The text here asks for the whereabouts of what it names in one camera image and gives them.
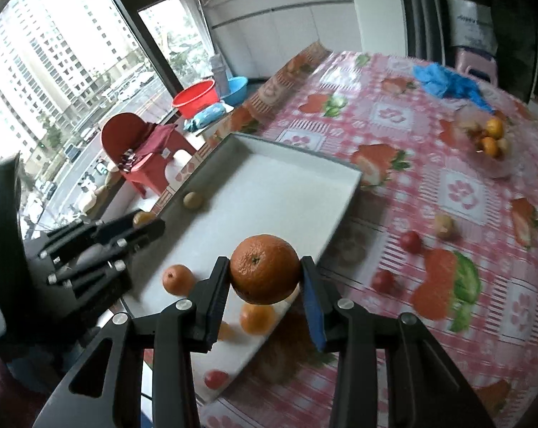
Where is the grey curtain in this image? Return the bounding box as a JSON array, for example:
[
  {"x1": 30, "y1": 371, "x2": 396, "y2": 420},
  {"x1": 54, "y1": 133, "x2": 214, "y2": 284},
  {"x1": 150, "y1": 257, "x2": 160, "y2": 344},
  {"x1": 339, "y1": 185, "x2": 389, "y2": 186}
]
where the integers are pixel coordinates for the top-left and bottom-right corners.
[{"x1": 398, "y1": 0, "x2": 448, "y2": 61}]

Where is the dark red cloth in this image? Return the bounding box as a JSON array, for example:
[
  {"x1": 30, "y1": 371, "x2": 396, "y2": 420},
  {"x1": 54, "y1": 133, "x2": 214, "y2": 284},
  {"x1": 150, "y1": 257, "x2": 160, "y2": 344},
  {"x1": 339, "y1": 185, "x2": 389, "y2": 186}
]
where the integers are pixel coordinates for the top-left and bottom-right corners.
[{"x1": 137, "y1": 123, "x2": 176, "y2": 157}]

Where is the orange tangerine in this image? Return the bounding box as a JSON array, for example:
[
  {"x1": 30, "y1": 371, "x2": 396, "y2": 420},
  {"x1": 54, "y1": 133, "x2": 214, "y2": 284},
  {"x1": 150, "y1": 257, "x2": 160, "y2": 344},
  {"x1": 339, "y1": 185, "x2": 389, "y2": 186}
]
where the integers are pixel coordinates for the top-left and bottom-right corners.
[
  {"x1": 162, "y1": 264, "x2": 197, "y2": 296},
  {"x1": 485, "y1": 116, "x2": 506, "y2": 140},
  {"x1": 480, "y1": 137, "x2": 502, "y2": 158},
  {"x1": 229, "y1": 234, "x2": 302, "y2": 305}
]

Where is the white rectangular tray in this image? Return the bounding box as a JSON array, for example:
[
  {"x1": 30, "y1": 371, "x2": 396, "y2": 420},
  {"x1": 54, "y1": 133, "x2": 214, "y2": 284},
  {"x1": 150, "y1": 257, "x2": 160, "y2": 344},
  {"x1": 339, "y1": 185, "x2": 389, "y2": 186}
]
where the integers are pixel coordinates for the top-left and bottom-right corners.
[{"x1": 120, "y1": 132, "x2": 364, "y2": 406}]

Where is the blue plastic basin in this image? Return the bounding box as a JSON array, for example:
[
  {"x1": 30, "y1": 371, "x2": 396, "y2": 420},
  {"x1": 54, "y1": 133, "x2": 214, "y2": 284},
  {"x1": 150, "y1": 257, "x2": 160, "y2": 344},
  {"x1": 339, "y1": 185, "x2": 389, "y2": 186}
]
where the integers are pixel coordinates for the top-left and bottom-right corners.
[{"x1": 222, "y1": 76, "x2": 249, "y2": 106}]

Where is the white labelled box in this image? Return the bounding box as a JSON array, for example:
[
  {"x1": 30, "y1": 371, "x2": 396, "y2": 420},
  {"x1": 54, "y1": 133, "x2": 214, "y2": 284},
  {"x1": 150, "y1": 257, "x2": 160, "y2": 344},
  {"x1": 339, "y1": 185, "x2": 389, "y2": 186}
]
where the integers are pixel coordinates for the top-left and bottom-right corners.
[{"x1": 445, "y1": 0, "x2": 498, "y2": 55}]

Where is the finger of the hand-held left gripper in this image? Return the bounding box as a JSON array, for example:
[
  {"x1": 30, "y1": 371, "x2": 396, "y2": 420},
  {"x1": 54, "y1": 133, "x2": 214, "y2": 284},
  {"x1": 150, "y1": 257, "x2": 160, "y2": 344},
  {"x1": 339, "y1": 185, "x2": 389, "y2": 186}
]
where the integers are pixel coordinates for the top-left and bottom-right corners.
[
  {"x1": 49, "y1": 260, "x2": 132, "y2": 306},
  {"x1": 40, "y1": 210, "x2": 166, "y2": 260}
]

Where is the pink plastic stool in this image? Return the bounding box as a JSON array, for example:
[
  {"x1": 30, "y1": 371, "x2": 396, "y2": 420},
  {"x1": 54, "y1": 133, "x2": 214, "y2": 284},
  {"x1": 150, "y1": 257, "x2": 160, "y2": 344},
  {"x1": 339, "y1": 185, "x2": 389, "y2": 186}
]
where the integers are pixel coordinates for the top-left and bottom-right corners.
[{"x1": 453, "y1": 49, "x2": 498, "y2": 84}]

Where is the blue disposable gloves pile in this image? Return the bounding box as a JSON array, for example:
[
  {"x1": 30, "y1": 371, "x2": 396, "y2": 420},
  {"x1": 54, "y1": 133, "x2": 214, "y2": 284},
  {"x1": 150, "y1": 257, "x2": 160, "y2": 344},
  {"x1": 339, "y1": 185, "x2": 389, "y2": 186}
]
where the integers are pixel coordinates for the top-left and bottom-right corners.
[{"x1": 412, "y1": 63, "x2": 493, "y2": 112}]

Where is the red plastic basin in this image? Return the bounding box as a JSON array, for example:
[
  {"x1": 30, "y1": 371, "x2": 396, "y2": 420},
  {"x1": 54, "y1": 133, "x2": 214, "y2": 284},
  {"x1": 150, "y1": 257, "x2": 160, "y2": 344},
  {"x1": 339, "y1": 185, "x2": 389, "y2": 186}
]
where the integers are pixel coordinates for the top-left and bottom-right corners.
[{"x1": 171, "y1": 79, "x2": 220, "y2": 119}]

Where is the red plastic chair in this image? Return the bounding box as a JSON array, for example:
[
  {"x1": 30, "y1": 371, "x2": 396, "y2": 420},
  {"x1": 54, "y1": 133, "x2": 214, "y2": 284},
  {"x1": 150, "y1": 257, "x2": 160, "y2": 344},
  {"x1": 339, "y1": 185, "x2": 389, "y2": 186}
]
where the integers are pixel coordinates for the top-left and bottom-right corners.
[{"x1": 100, "y1": 113, "x2": 199, "y2": 199}]

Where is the person's left forearm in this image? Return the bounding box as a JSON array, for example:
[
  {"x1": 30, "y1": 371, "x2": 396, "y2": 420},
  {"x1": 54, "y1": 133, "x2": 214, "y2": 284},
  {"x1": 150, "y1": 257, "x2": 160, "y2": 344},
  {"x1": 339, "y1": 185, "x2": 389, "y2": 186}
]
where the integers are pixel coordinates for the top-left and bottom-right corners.
[{"x1": 0, "y1": 348, "x2": 51, "y2": 428}]

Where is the grey plastic bottle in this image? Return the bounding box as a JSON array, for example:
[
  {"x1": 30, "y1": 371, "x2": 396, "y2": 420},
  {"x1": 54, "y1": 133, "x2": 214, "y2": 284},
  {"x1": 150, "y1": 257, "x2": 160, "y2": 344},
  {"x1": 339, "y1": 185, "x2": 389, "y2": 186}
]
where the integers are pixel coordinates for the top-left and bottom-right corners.
[{"x1": 208, "y1": 53, "x2": 230, "y2": 97}]

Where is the clear glass bowl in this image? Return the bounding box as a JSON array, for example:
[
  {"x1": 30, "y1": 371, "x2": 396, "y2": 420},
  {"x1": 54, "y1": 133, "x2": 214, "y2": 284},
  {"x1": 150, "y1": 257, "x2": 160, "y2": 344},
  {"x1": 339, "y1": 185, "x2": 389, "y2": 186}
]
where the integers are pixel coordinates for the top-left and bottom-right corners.
[{"x1": 455, "y1": 106, "x2": 520, "y2": 180}]

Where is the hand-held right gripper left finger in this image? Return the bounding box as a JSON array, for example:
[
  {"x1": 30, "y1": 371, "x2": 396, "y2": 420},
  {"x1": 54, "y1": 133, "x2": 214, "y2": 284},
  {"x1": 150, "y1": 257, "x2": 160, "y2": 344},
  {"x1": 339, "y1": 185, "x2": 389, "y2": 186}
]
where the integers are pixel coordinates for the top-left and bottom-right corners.
[{"x1": 32, "y1": 256, "x2": 231, "y2": 428}]

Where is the blue white patterned pack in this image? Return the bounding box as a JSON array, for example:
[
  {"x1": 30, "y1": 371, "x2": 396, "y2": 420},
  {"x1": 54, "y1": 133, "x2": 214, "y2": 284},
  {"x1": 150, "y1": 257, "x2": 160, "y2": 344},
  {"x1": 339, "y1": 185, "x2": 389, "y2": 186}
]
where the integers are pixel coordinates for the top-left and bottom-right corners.
[{"x1": 182, "y1": 102, "x2": 234, "y2": 133}]

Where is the red cherry tomato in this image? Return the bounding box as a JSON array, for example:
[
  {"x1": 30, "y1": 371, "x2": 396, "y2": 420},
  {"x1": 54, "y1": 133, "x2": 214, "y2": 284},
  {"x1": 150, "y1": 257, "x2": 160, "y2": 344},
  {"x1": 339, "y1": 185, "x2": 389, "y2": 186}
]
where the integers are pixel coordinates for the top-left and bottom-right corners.
[
  {"x1": 204, "y1": 368, "x2": 230, "y2": 391},
  {"x1": 400, "y1": 230, "x2": 422, "y2": 253},
  {"x1": 371, "y1": 269, "x2": 397, "y2": 295}
]

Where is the white kitchen counter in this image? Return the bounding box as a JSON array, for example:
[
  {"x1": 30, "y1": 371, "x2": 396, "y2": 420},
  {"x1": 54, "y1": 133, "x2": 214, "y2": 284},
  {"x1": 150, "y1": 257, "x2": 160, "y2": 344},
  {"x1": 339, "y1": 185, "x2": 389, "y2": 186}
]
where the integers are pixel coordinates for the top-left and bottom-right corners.
[{"x1": 202, "y1": 0, "x2": 364, "y2": 82}]

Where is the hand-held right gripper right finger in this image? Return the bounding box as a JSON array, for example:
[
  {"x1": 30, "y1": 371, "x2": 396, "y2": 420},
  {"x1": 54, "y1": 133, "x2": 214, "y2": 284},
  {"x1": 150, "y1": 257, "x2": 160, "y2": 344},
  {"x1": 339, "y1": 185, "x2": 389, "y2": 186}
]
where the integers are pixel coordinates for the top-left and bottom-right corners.
[{"x1": 301, "y1": 255, "x2": 493, "y2": 428}]

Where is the black window frame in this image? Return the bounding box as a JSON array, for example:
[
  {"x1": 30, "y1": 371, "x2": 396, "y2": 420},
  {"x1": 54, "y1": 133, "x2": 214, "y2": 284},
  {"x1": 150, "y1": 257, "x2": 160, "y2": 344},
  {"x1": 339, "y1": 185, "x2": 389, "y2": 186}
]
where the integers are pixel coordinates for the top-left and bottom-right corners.
[{"x1": 94, "y1": 0, "x2": 217, "y2": 99}]

